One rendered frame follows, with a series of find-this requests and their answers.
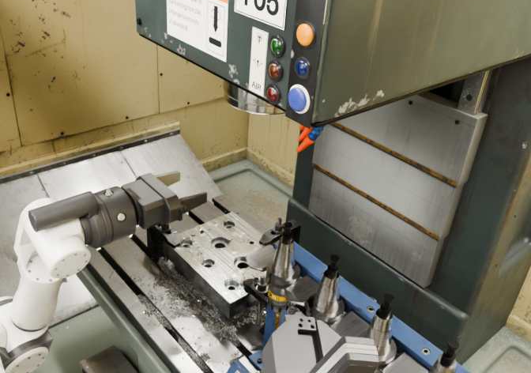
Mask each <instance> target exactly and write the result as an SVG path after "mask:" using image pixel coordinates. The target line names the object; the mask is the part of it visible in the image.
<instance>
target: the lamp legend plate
mask: <svg viewBox="0 0 531 373"><path fill-rule="evenodd" d="M268 35H269V33H268V32H264V31H262V30H260V29H257V28H254V27H253V28H252V42H251V55H250V81H249V90H251V91H252V92H254V93H256V94H258V95H259V96H262V97H264V88H265V77H266V56H267V46H268Z"/></svg>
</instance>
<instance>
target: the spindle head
mask: <svg viewBox="0 0 531 373"><path fill-rule="evenodd" d="M135 9H136V24H137V33H139V36H142V37H144V38H145V39H147V40H149V41H151V42H153V43H155V44H157V45H159V46H160V47H162V48H164V49H166V50H168V51H170V52H172V53H174V54H175V55H178V56H179V57H181V58H184V59H186V60H187V61H189V62H191V63H193V64H195V65H196V66H199V67H201V68H202V69H204V70H206V71H208V72H210V73H212V74H214V75H216V76H218V77H219V78H221V79H223V80H225V81H227V82H229V83H231V84H233V85H234V86H236V87H238V88H240V89H242V90H244V91H246V92H248V93H250V94H251V95H253V96H256V97H257V98H259V99H261V100H264V101H265V102H266V103H268V104H271V103H270V102H269V101H268V100H267V98H266V88H267V86H268V85H271V84H274V85H276V86H277V87H278V88H279V90H280V93H281V100H280V102H279V103H278V104H275V105H273V104H271V105H273V106H274V107H277V108H279V109H280V110H282V111H284V112H285V110H286V102H287V94H288V78H289V70H290V62H291V53H292V38H293V30H294V22H295V14H296V0H288V4H287V13H286V22H285V30H282V29H280V28H276V27H274V26H272V25H270V24H266V23H264V22H261V21H258V20H255V19H254V18H251V17H248V16H245V15H243V14H241V13H237V12H235V0H228V36H227V58H226V62H224V61H222V60H220V59H218V58H216V57H214V56H212V55H210V54H208V53H206V52H204V51H202V50H200V49H198V48H196V47H194V46H192V45H190V44H188V43H185V42H183V41H182V40H179V39H177V38H175V37H174V36H171V35H169V34H168V19H167V0H135ZM253 27H254V28H257V29H260V30H262V31H264V32H268V33H269V35H268V46H267V56H266V67H265V88H264V97H262V96H259V95H258V94H256V93H254V92H252V91H251V90H249V81H250V55H251V42H252V28H253ZM275 35H279V36H281V37H282V39H283V40H284V44H285V51H284V54H283V55H282V56H281V57H275V56H274V55H273V54H272V53H271V51H270V49H269V42H270V39H271V37H272V36H275ZM528 57H531V0H327V3H326V15H325V20H324V24H323V30H322V42H321V49H320V55H319V61H318V73H317V80H316V86H315V92H314V104H313V111H312V117H311V126H313V127H314V128H318V127H320V126H324V125H327V124H330V123H332V122H336V121H339V120H342V119H346V118H348V117H351V116H354V115H358V114H360V113H363V112H365V111H370V110H372V109H375V108H377V107H381V106H384V105H387V104H391V103H393V102H396V101H399V100H403V99H405V98H408V97H410V96H415V95H417V94H420V93H422V92H426V91H429V90H432V89H436V88H438V87H441V86H444V85H448V84H450V83H453V82H455V81H460V80H462V79H465V78H467V77H471V76H474V75H477V74H479V73H483V72H486V71H489V70H493V69H495V68H498V67H500V66H505V65H507V64H510V63H512V62H516V61H519V60H522V59H524V58H528ZM272 60H277V61H278V62H279V63H280V64H281V66H282V69H283V76H282V78H281V79H280V80H279V81H273V80H271V78H270V77H269V75H268V70H267V69H268V65H269V62H270V61H272Z"/></svg>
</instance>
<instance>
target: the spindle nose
mask: <svg viewBox="0 0 531 373"><path fill-rule="evenodd" d="M223 90H224V98H225V100H226V101H227V102H228V103H229V104H230V105H232V106H233V107H235V108H237V109H239V110H241V111H246V112H250V113H254V114H260V115H280V114H285V112H284V111H282V110H280V109H279V108H277V107H274V106H273V105H271V104H268V103H266V102H265V101H264V100H261V99H259V98H257V97H256V96H253V95H251V94H250V93H248V92H246V91H244V90H242V89H240V88H238V87H236V86H234V85H233V84H231V83H229V82H227V81H225V80H224V81H223Z"/></svg>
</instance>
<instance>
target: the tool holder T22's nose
mask: <svg viewBox="0 0 531 373"><path fill-rule="evenodd" d="M268 305H269V307H270V308H271V310H273V311H275V312H276V313H278V314H280V313H283V312H284V311H287V310H288V309H289V306H291V302H289V301H287V302H277V301H275V300H272V299H271V298H269V302H268Z"/></svg>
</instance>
